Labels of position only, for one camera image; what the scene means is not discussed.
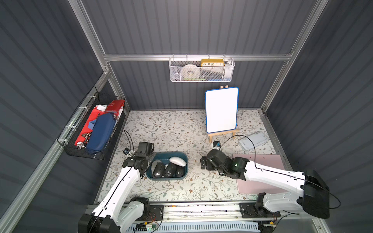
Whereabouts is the white tape roll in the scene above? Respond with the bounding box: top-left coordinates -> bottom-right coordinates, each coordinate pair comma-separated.
181,64 -> 200,79

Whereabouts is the pale blue plastic lid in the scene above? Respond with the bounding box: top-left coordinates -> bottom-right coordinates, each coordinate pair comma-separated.
239,132 -> 269,151

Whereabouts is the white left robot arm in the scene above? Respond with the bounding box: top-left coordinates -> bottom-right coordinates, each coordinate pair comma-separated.
78,142 -> 154,233

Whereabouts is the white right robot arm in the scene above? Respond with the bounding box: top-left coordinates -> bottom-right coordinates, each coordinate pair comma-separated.
205,149 -> 331,219

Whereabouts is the navy blue pouch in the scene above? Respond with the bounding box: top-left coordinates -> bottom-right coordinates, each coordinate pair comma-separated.
86,113 -> 116,154

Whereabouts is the black Lecoo mouse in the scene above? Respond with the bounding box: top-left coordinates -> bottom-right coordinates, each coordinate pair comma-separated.
163,163 -> 178,178

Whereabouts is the white slim mouse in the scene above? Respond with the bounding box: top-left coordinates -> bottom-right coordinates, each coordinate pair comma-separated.
169,156 -> 187,167

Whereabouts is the teal storage box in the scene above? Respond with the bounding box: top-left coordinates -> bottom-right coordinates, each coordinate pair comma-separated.
146,152 -> 188,181

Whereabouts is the blue framed whiteboard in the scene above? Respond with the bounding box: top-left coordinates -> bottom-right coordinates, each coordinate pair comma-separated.
204,86 -> 240,135

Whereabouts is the red package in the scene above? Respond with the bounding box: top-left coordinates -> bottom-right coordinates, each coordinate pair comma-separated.
74,100 -> 125,148

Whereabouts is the black wire wall basket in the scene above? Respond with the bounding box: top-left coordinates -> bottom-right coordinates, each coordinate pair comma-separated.
57,87 -> 126,160

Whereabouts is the white wire mesh basket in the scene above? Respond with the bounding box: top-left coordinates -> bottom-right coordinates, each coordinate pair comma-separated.
169,56 -> 236,83

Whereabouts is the black mouse with logo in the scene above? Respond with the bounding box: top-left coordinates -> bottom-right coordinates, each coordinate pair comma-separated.
174,166 -> 185,178

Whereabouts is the pink clipboard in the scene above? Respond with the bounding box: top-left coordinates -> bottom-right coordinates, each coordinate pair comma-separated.
237,154 -> 287,194

